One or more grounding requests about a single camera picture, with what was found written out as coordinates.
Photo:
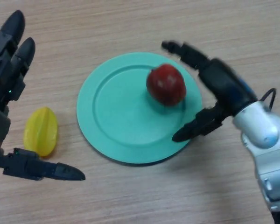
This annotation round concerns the yellow starfruit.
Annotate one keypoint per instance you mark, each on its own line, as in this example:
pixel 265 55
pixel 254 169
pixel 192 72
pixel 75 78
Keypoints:
pixel 40 133

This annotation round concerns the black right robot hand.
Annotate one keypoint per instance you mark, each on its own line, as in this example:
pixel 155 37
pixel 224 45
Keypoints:
pixel 224 84

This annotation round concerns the red apple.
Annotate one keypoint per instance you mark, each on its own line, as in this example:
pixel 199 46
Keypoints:
pixel 166 85

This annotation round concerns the green round plate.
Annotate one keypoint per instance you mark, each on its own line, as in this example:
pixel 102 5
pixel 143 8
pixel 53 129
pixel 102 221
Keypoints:
pixel 121 121

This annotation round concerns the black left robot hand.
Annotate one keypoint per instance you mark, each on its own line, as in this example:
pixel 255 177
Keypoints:
pixel 2 70

